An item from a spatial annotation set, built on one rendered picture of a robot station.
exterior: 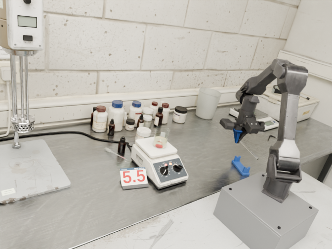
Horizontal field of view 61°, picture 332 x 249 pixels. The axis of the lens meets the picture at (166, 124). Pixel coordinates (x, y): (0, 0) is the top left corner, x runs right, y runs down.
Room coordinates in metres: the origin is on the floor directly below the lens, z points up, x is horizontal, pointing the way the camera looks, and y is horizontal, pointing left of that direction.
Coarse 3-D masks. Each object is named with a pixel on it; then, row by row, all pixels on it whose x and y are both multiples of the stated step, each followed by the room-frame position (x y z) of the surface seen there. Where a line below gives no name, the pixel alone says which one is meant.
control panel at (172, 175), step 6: (162, 162) 0.84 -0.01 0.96; (168, 162) 0.85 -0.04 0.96; (174, 162) 0.86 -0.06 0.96; (180, 162) 0.88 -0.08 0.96; (156, 168) 0.81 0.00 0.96; (168, 168) 0.83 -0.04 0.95; (168, 174) 0.81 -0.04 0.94; (174, 174) 0.82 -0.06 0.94; (180, 174) 0.83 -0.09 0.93; (186, 174) 0.84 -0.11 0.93; (162, 180) 0.78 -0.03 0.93; (168, 180) 0.79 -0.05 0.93
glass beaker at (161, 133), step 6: (156, 126) 0.92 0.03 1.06; (162, 126) 0.93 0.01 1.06; (168, 126) 0.92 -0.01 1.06; (156, 132) 0.89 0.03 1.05; (162, 132) 0.93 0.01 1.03; (168, 132) 0.90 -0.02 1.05; (156, 138) 0.89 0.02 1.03; (162, 138) 0.88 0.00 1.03; (156, 144) 0.89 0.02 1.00; (162, 144) 0.88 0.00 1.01
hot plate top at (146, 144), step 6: (144, 138) 0.94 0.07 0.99; (150, 138) 0.95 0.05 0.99; (138, 144) 0.89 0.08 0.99; (144, 144) 0.90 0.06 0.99; (150, 144) 0.91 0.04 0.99; (168, 144) 0.93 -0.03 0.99; (144, 150) 0.86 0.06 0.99; (150, 150) 0.86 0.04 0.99; (156, 150) 0.87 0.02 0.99; (162, 150) 0.88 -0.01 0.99; (168, 150) 0.89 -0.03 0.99; (174, 150) 0.90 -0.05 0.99; (150, 156) 0.83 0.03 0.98; (156, 156) 0.84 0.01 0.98
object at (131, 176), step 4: (124, 172) 0.78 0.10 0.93; (128, 172) 0.79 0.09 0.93; (132, 172) 0.79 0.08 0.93; (136, 172) 0.80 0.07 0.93; (140, 172) 0.80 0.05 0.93; (144, 172) 0.81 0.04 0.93; (124, 176) 0.77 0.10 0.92; (128, 176) 0.78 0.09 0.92; (132, 176) 0.78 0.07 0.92; (136, 176) 0.79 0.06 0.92; (140, 176) 0.79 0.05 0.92; (144, 176) 0.80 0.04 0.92; (124, 180) 0.76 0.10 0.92; (128, 180) 0.77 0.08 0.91; (132, 180) 0.77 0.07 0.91; (136, 180) 0.78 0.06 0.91; (140, 180) 0.78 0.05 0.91; (144, 180) 0.79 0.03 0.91
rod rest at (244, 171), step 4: (236, 156) 1.05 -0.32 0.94; (240, 156) 1.05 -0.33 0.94; (232, 160) 1.05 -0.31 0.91; (236, 160) 1.05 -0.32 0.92; (236, 164) 1.03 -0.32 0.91; (240, 164) 1.03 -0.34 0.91; (240, 168) 1.00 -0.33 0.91; (244, 168) 0.97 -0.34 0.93; (248, 168) 0.98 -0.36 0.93; (240, 172) 0.98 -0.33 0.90; (244, 172) 0.97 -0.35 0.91; (248, 172) 0.98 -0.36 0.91
